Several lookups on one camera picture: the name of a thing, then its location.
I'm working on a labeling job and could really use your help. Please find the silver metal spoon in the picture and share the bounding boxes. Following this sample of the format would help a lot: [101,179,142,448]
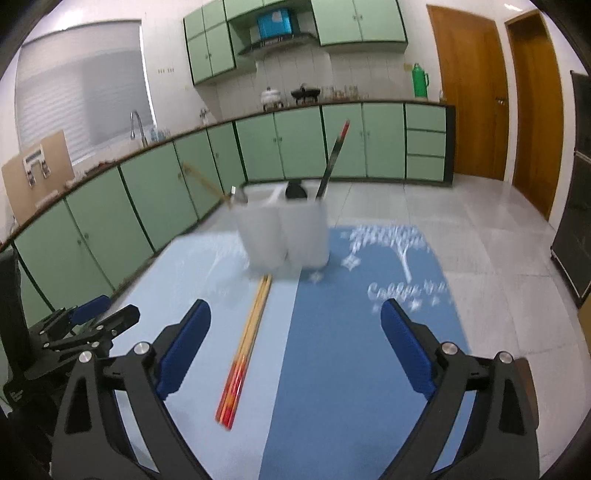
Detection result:
[229,186,249,205]

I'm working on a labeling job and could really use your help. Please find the black chopstick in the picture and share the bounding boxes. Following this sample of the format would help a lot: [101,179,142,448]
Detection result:
[315,137,344,200]

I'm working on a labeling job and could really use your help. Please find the green lower kitchen cabinets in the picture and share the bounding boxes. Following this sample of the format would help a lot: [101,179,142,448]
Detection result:
[6,100,456,323]

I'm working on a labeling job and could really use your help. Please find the green kitchen cabinets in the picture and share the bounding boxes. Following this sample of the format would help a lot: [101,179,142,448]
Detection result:
[6,100,456,323]
[182,1,409,86]

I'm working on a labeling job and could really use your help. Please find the green upper kitchen cabinets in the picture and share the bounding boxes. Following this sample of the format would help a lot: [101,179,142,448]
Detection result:
[182,1,409,86]

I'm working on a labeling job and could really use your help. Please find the light blue placemat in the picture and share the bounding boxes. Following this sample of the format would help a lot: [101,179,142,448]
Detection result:
[112,232,301,479]

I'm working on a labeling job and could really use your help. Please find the dark blue placemat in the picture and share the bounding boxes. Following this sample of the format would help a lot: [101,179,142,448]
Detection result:
[259,225,467,479]

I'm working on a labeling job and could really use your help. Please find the white plastic utensil holder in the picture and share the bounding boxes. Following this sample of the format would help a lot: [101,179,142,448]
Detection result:
[230,181,329,272]

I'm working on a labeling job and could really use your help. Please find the cardboard board with white parts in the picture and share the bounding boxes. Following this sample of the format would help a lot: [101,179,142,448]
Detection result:
[1,130,75,225]

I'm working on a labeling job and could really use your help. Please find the black plastic spoon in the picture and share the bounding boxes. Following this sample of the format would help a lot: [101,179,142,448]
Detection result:
[284,180,308,200]

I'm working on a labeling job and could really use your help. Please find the chrome sink faucet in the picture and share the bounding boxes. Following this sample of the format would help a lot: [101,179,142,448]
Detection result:
[129,110,148,148]

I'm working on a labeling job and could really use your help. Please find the black appliance at right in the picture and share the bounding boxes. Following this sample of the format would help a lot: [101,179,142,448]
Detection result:
[550,71,590,307]

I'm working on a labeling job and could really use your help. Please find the window blinds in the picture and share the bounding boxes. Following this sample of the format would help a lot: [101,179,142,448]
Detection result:
[15,21,154,162]

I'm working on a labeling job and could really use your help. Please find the white ceramic pot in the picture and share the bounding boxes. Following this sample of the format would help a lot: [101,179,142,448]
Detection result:
[260,87,284,111]

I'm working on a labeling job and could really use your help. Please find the black wok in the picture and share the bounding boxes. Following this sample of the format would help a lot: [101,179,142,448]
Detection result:
[290,84,322,105]

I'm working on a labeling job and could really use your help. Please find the green thermos jug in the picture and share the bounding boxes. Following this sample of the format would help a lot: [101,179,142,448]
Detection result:
[412,63,430,99]

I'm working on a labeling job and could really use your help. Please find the brown wooden door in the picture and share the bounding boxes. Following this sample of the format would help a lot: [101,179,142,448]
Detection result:
[428,5,509,180]
[506,10,564,219]

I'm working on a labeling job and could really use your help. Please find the range hood with blue box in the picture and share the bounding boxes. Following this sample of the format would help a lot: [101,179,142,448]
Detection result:
[238,8,318,60]

